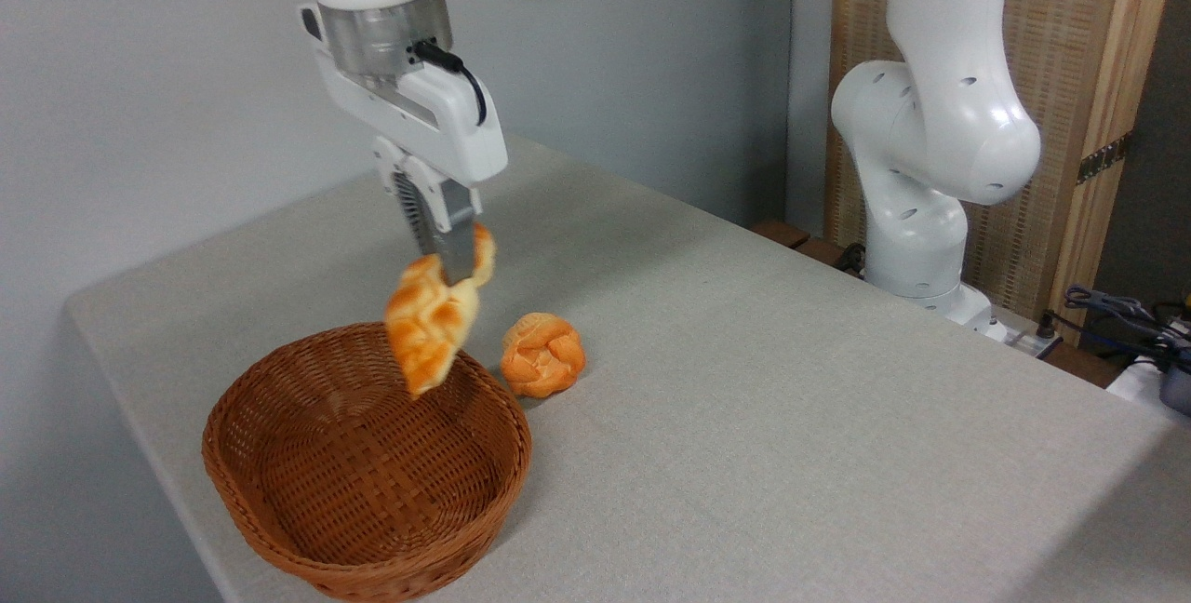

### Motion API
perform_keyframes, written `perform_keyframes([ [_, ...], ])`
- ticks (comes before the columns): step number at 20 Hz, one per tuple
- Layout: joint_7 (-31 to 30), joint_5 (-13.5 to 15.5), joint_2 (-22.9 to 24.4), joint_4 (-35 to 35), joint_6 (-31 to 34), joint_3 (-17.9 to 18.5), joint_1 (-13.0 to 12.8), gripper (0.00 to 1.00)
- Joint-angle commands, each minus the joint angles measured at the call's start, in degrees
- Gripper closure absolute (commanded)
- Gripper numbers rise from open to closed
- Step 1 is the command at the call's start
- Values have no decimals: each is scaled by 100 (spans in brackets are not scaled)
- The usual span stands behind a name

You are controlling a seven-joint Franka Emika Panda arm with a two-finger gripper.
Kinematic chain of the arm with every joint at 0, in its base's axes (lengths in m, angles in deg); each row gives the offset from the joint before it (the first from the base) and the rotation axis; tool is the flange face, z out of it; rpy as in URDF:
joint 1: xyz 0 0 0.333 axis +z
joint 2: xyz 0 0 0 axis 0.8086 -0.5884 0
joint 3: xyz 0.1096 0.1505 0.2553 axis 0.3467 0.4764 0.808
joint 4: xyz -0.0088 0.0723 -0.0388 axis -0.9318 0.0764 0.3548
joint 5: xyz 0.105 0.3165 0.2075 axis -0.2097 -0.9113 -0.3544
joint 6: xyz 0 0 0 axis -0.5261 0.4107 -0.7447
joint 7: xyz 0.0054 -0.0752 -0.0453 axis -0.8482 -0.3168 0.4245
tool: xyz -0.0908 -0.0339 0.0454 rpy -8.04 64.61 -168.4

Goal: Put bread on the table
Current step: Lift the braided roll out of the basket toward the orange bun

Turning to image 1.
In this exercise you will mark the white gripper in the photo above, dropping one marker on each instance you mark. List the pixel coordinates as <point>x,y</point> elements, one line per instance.
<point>447,124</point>

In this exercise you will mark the long striped bread loaf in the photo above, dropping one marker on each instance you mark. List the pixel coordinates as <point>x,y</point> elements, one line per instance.
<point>428,324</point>

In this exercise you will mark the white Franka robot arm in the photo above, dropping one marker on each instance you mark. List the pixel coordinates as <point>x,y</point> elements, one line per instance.
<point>930,119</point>

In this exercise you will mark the round orange bread roll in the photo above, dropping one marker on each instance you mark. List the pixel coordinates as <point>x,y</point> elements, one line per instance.
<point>544,356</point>

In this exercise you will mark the brown wicker basket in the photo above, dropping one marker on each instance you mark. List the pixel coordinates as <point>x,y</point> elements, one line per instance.
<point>372,482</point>

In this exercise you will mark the black plug connector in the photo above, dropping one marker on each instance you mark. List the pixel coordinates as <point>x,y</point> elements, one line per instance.
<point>850,259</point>

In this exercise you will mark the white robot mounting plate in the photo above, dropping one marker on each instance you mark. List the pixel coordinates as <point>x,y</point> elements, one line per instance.
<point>1014,328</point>

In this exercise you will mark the wooden rattan folding screen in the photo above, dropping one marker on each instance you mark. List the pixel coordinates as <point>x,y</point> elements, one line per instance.
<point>1070,45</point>

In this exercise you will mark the metal screen hinge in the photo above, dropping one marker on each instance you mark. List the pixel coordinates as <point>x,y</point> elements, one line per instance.
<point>1104,158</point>

